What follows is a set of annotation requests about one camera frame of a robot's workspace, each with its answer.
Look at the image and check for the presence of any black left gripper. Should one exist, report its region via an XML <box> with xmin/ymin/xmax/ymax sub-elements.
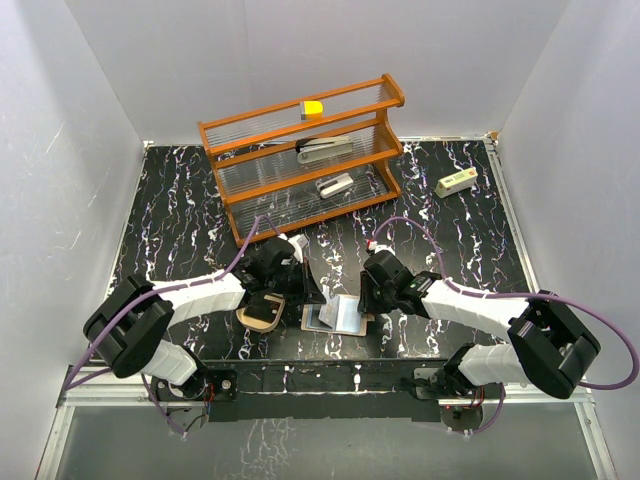
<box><xmin>267</xmin><ymin>258</ymin><xmax>326</xmax><ymax>306</ymax></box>

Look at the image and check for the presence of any pink leather card holder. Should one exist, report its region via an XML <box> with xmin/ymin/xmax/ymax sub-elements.
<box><xmin>299</xmin><ymin>293</ymin><xmax>372</xmax><ymax>337</ymax></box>

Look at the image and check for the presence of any black credit card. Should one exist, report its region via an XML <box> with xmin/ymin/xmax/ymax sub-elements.
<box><xmin>244</xmin><ymin>298</ymin><xmax>280</xmax><ymax>323</ymax></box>

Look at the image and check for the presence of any beige card box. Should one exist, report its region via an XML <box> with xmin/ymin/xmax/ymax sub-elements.
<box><xmin>236</xmin><ymin>294</ymin><xmax>285</xmax><ymax>333</ymax></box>

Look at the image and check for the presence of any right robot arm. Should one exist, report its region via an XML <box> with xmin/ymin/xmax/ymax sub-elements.
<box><xmin>358</xmin><ymin>250</ymin><xmax>601</xmax><ymax>399</ymax></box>

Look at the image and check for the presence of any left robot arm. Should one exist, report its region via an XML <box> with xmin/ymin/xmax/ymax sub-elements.
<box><xmin>83</xmin><ymin>234</ymin><xmax>326</xmax><ymax>399</ymax></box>

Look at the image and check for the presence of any small white stapler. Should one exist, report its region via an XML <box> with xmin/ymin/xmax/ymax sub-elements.
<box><xmin>317</xmin><ymin>173</ymin><xmax>354</xmax><ymax>199</ymax></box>

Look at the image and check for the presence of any orange wooden shelf rack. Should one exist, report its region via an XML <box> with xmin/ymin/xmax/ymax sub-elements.
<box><xmin>198</xmin><ymin>73</ymin><xmax>405</xmax><ymax>245</ymax></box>

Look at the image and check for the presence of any large grey black stapler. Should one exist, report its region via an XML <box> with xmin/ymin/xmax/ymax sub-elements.
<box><xmin>295</xmin><ymin>136</ymin><xmax>353</xmax><ymax>165</ymax></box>

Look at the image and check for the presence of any white staples box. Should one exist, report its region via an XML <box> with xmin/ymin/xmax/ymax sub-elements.
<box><xmin>435</xmin><ymin>168</ymin><xmax>478</xmax><ymax>198</ymax></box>

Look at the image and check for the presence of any yellow grey tape dispenser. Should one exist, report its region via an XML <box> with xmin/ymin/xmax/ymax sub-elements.
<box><xmin>300</xmin><ymin>100</ymin><xmax>324</xmax><ymax>121</ymax></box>

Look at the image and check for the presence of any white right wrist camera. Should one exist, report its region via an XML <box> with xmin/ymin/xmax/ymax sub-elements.
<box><xmin>366</xmin><ymin>239</ymin><xmax>395</xmax><ymax>256</ymax></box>

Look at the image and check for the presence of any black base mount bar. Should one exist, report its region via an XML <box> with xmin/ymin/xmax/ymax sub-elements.
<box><xmin>205</xmin><ymin>358</ymin><xmax>444</xmax><ymax>422</ymax></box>

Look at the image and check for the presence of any aluminium frame rail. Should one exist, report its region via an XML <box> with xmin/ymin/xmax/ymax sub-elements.
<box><xmin>484</xmin><ymin>132</ymin><xmax>619</xmax><ymax>480</ymax></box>

